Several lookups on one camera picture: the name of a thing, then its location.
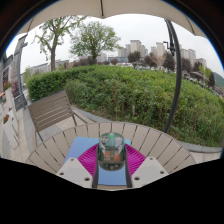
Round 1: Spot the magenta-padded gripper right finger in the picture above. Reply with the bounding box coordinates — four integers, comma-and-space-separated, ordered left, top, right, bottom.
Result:
123, 143, 172, 189

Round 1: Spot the blue rectangular mouse pad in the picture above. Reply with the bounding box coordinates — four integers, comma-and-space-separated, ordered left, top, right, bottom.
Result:
63, 136, 133, 187

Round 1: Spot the transparent green computer mouse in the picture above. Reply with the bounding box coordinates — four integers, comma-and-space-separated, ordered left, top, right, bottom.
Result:
97, 132, 128, 172

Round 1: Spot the green hedge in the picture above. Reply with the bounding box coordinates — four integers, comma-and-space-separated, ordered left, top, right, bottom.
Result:
26, 64, 224, 148

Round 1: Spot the round leafy green tree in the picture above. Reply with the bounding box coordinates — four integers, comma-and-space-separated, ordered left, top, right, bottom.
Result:
69, 20, 121, 65

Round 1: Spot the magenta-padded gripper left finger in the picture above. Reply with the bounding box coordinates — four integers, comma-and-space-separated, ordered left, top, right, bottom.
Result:
55, 143, 100, 189

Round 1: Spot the group of apartment buildings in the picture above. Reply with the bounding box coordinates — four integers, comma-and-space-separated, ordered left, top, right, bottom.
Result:
116, 39, 208, 70

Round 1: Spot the beige parasol with dark pole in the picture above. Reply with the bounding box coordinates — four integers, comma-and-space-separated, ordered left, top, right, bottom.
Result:
18, 0, 208, 134

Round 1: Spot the thin-trunked sparse tree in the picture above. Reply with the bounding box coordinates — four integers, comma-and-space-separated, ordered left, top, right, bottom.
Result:
33, 15, 86, 72

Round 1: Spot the grey slatted outdoor chair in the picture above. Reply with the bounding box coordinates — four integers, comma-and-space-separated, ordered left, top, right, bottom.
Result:
27, 89, 95, 143

